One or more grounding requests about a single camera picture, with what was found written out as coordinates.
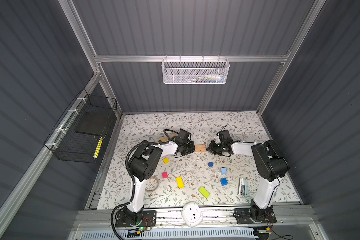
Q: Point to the lime green block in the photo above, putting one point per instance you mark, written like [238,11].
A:
[204,192]

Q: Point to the white round device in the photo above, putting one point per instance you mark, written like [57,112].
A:
[192,214]

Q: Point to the white wire basket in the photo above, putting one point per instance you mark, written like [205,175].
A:
[197,71]

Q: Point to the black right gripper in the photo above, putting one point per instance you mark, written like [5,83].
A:
[210,148]

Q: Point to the yellow ruler in basket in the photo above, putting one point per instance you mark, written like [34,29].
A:
[98,148]

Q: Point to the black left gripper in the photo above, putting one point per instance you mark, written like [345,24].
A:
[192,149]

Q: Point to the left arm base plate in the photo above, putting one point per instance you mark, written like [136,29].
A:
[126,218]

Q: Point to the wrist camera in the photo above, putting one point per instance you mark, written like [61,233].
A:
[185,135]
[224,136]

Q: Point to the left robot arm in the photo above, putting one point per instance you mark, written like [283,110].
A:
[142,160]

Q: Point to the black wire basket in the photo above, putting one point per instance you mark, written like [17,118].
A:
[76,137]

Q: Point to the light blue cube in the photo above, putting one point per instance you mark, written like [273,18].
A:
[223,171]

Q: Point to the magenta cube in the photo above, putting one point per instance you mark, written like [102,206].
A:
[164,175]

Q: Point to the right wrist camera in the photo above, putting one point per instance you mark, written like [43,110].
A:
[224,136]

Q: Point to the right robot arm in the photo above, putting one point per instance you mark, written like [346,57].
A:
[269,160]

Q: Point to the yellow calculator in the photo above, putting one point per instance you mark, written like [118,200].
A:
[165,138]

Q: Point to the wood block with holes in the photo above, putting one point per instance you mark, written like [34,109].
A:
[200,148]

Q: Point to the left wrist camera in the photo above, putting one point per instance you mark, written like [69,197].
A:
[185,135]

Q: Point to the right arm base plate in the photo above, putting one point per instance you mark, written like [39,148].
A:
[253,215]

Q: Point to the clear tape roll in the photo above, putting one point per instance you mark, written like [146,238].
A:
[152,184]

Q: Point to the yellow rectangular block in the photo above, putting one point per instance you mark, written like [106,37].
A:
[180,182]

